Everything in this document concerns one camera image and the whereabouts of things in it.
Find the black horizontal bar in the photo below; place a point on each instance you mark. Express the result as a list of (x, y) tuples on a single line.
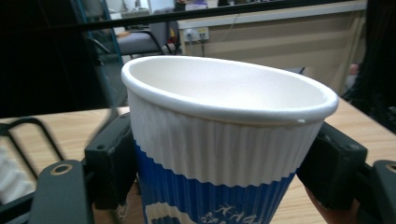
[(218, 11)]

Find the grey office chair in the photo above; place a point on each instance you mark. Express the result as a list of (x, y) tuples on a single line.
[(137, 42)]

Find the dark curtain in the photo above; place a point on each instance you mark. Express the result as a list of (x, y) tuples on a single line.
[(379, 46), (31, 62)]

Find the white cloth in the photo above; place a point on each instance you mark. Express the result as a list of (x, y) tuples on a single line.
[(12, 180)]

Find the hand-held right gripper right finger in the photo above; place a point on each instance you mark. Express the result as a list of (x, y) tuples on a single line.
[(334, 168)]

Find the white and blue paper cup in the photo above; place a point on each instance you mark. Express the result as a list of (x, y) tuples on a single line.
[(218, 146)]

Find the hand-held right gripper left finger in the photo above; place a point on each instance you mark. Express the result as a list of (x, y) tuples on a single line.
[(109, 161)]

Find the blue metal pole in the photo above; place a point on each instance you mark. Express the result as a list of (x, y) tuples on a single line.
[(114, 38)]

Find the beige partition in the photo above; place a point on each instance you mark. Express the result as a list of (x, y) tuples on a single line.
[(280, 40)]

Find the white wall socket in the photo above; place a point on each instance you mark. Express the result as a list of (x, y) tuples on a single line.
[(196, 34)]

